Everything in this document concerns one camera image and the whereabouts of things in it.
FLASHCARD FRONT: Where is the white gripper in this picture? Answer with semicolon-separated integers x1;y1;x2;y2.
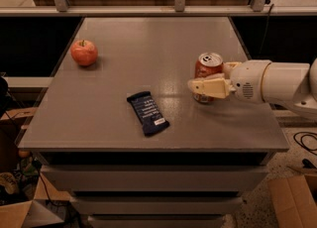
187;60;271;103

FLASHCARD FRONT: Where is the brown cardboard box left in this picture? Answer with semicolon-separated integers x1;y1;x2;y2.
0;107;37;172

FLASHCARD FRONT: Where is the red apple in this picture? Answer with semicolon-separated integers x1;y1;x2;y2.
70;40;98;66

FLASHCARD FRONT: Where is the cardboard box right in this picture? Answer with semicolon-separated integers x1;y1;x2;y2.
268;174;317;228

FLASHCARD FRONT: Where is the dark blue snack bar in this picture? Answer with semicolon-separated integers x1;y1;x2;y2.
127;91;169;137

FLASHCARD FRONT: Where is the orange soda can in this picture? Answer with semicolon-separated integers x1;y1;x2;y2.
192;52;225;104

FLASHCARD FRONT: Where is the cardboard box lower left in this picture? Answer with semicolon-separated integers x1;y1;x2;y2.
0;175;70;228

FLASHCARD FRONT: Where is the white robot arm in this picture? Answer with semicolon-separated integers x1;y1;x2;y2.
187;59;317;121

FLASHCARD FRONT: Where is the black cable on floor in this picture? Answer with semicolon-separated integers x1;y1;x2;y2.
292;131;317;157

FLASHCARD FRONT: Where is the grey drawer cabinet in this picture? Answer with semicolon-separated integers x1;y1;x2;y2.
21;17;288;228

